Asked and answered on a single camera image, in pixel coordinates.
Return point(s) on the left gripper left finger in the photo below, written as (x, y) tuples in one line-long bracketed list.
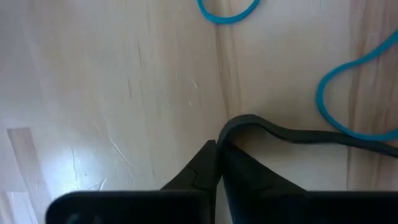
[(202, 174)]

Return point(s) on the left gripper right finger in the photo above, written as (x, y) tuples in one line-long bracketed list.
[(245, 177)]

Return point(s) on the wide black rubber band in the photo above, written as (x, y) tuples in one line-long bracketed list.
[(311, 136)]

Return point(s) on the teal rubber band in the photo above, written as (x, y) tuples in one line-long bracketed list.
[(319, 99), (227, 20)]

